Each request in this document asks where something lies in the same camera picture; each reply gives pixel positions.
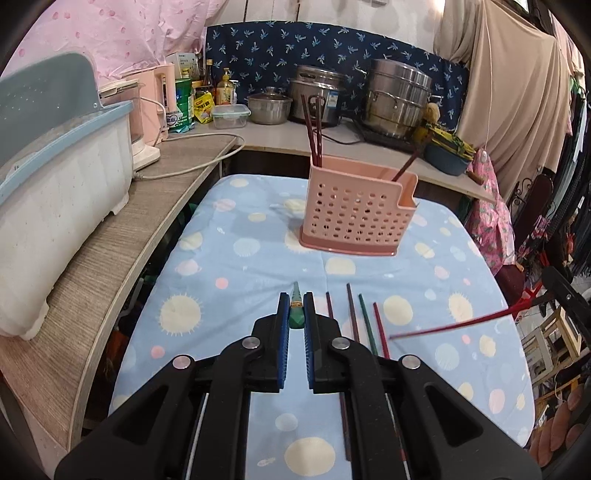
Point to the large stacked steel steamer pot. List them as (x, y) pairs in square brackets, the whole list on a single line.
[(397, 101)]

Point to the white carton box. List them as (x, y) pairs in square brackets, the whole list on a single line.
[(181, 62)]

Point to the pink floral garment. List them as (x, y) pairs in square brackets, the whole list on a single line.
[(494, 221)]

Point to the beige curtain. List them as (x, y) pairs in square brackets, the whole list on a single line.
[(512, 92)]

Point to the white and blue plastic bin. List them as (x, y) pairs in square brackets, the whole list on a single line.
[(55, 207)]

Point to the pink spotted cloth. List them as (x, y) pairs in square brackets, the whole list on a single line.
[(115, 32)]

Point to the pink electric kettle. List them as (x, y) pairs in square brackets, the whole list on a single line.
[(154, 97)]

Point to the wooden counter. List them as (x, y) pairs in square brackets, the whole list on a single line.
[(115, 240)]

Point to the brown chopstick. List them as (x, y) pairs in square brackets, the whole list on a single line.
[(404, 168), (352, 314)]

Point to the small steel pot with lid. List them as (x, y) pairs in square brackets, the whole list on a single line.
[(270, 110)]

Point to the clear food container green lid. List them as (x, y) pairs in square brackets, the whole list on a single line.
[(231, 116)]

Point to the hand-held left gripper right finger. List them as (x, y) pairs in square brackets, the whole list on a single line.
[(308, 341)]

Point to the black induction cooker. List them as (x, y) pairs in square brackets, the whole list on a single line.
[(378, 138)]

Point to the soap pump bottle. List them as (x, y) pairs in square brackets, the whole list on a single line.
[(225, 87)]

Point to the green chopstick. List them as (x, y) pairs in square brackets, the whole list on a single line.
[(296, 300), (367, 323)]

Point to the navy leaf print cloth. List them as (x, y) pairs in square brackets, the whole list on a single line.
[(277, 50)]

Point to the steel rice cooker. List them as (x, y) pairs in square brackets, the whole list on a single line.
[(332, 92)]

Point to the pink perforated utensil holder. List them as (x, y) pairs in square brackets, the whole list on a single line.
[(351, 207)]

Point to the dark chair with metal back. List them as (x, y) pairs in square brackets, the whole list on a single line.
[(538, 194)]

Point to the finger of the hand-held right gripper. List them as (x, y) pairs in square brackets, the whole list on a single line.
[(561, 286)]

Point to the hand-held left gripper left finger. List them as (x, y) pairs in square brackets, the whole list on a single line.
[(282, 341)]

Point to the dark red chopstick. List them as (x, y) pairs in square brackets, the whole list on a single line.
[(308, 124), (318, 138), (329, 304)]

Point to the green tin can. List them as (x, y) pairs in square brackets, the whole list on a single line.
[(183, 97)]

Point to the white clear-top kitchen appliance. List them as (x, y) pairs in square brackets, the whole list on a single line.
[(143, 152)]

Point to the blue basin with vegetables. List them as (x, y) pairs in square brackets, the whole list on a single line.
[(445, 161)]

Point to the row of hanging clothes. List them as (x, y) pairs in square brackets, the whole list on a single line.
[(577, 152)]

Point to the blue planet print tablecloth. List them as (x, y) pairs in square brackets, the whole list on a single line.
[(240, 286)]

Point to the dark sauce bottle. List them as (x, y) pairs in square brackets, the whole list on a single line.
[(209, 74)]

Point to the yellow snack packet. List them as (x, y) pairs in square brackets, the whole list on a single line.
[(203, 108)]

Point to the yellowish sponge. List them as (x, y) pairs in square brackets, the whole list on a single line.
[(431, 113)]

